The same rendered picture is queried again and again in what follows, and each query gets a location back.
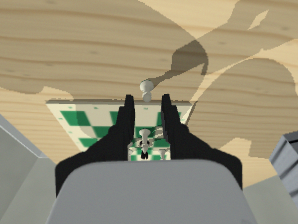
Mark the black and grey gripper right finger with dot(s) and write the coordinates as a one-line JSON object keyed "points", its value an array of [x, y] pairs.
{"points": [[183, 144]]}

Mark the green and cream chessboard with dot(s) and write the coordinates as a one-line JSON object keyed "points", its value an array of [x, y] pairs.
{"points": [[88, 122]]}

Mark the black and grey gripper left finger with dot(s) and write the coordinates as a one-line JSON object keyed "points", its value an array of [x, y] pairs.
{"points": [[112, 147]]}

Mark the black rook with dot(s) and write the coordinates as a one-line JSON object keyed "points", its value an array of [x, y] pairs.
{"points": [[142, 154]]}

